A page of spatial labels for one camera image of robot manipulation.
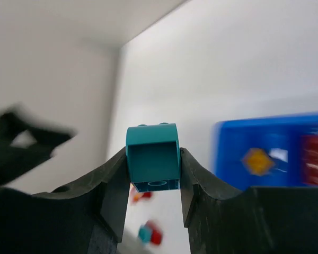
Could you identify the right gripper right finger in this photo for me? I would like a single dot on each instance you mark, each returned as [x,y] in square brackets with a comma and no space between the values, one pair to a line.
[223,219]

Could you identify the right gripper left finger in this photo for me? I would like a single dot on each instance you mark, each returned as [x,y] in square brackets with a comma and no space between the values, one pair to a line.
[86,215]

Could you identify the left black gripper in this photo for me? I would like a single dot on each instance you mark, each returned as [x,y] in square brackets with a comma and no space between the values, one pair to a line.
[26,143]

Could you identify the red teal lego stack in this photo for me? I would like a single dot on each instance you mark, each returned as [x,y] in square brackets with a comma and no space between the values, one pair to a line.
[150,233]

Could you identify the yellow face lego brick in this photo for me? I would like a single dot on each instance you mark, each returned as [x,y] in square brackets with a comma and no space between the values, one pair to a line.
[258,162]

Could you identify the teal flower lego piece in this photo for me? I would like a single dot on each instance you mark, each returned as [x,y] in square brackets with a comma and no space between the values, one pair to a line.
[153,157]

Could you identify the red yellow lego brick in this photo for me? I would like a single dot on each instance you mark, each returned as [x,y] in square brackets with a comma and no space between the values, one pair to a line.
[310,159]

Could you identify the red yellow flower lego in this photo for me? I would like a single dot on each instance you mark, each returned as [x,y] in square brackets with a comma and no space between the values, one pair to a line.
[136,196]

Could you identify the blue plastic sorting bin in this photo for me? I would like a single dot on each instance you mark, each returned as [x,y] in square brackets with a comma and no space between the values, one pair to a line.
[279,136]

